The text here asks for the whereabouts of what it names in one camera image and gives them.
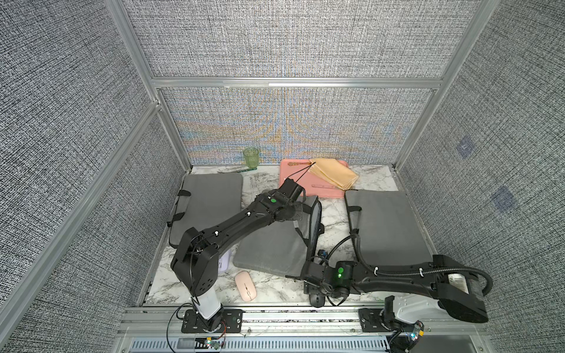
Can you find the pink computer mouse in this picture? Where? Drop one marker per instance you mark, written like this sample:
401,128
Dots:
246,286

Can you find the lilac computer mouse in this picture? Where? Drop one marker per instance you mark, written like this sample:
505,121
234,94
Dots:
224,262

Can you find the green pen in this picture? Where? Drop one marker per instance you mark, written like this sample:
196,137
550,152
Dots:
237,171

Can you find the pink laptop sleeve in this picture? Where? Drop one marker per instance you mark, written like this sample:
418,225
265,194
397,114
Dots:
312,184

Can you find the folded yellow cloth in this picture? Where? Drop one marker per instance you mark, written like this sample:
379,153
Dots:
333,172

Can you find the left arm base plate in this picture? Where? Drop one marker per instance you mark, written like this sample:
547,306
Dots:
228,321

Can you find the green glass cup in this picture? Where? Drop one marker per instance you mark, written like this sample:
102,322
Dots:
251,157

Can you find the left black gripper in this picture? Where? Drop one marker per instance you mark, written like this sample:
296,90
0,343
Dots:
298,205

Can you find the black computer mouse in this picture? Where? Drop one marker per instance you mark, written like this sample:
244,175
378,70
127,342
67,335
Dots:
317,300

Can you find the aluminium front rail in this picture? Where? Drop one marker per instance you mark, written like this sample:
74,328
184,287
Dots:
288,328

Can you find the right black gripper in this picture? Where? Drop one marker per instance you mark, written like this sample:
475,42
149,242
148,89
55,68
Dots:
308,290

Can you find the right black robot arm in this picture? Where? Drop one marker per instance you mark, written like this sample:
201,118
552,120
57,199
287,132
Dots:
459,289

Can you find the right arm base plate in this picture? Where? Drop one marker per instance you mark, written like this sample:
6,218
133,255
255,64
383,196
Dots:
370,320

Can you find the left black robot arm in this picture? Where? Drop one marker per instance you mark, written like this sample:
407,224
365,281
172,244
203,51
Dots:
196,260

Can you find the grey laptop bag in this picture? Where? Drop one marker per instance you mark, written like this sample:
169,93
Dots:
203,201
282,248
388,234

